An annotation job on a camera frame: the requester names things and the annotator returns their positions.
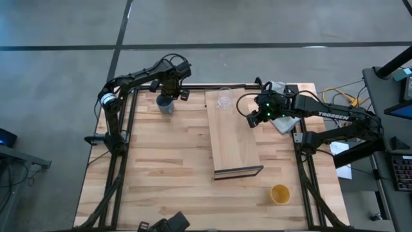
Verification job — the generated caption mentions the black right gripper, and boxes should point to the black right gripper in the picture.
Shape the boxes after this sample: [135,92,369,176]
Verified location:
[246,90,292,128]

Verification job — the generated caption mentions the black triangular bracket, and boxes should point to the black triangular bracket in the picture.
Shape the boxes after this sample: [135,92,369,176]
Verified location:
[391,136,411,151]

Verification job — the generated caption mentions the grey ceramic mug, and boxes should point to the grey ceramic mug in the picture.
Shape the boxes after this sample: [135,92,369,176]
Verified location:
[156,94,176,115]

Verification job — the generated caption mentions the keyboard with blue keys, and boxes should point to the keyboard with blue keys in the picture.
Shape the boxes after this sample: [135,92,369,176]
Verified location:
[391,154,412,192]

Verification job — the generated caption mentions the teal small box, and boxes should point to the teal small box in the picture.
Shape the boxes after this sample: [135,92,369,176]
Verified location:
[393,67,412,81]

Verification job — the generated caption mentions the black aluminium table frame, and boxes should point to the black aluminium table frame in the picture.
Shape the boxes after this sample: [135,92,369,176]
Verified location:
[73,77,351,231]

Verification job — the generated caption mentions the black boxy device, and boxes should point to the black boxy device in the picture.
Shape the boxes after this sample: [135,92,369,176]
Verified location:
[137,211,191,232]

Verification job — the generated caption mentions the wooden box platform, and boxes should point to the wooden box platform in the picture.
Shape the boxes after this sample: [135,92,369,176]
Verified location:
[204,87,265,181]

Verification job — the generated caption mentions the clear glass cup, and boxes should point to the clear glass cup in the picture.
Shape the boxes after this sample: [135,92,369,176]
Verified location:
[216,86,233,111]

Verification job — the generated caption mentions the grey side desk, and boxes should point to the grey side desk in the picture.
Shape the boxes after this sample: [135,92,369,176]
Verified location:
[362,66,412,232]

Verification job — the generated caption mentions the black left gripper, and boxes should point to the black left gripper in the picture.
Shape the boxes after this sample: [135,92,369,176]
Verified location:
[149,79,191,102]

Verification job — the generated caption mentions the grey crumpled cloth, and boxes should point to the grey crumpled cloth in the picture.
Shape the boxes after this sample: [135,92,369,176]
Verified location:
[269,80,303,135]

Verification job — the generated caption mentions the grey metal stand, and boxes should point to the grey metal stand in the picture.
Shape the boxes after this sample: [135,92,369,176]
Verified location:
[0,144,52,170]

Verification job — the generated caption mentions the black device with blue light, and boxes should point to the black device with blue light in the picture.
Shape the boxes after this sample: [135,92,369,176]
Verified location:
[0,128,19,148]

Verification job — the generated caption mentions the white paper sheet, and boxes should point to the white paper sheet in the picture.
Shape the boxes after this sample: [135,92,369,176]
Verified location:
[328,141,353,180]

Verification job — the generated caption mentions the yellow cable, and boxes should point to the yellow cable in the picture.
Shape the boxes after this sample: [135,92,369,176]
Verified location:
[321,87,363,128]

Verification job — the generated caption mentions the yellow plastic cup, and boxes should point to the yellow plastic cup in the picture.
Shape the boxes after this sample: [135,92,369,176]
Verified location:
[269,183,292,206]

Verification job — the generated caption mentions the black stand beam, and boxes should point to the black stand beam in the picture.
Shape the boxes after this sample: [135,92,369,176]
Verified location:
[333,138,386,169]

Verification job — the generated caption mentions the black diagonal pole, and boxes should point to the black diagonal pole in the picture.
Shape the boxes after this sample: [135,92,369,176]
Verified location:
[375,46,412,79]

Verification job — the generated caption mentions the tablet with blue screen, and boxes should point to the tablet with blue screen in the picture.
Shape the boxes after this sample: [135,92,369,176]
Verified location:
[383,101,412,121]

